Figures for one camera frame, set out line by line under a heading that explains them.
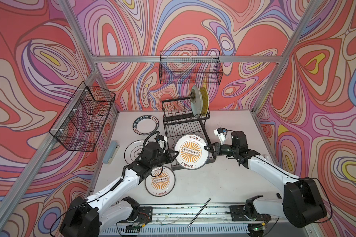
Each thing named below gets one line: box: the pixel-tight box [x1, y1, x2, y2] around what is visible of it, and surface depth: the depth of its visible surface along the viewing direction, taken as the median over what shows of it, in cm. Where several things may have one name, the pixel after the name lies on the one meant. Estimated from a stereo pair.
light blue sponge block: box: [102, 140, 121, 165], surface depth 93 cm
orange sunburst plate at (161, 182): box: [144, 165, 176, 198], surface depth 84 cm
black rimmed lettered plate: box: [132, 115, 160, 136], surface depth 113 cm
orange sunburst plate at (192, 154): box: [174, 133, 210, 171], surface depth 80 cm
